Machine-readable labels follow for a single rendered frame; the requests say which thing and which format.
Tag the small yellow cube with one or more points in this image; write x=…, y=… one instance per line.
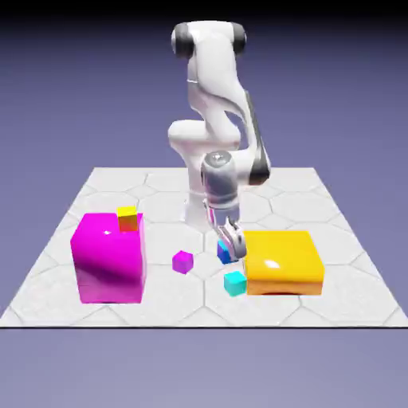
x=127, y=219

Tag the large magenta box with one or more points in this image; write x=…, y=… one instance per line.
x=108, y=261

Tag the small blue cube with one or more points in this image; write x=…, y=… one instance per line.
x=224, y=253

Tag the small cyan cube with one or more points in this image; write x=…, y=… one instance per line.
x=235, y=283

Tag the large yellow box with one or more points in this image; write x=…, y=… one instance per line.
x=282, y=259

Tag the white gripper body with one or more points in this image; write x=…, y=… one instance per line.
x=235, y=239

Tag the small purple cube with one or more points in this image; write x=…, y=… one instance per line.
x=182, y=262

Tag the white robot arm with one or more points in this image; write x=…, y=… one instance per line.
x=213, y=95

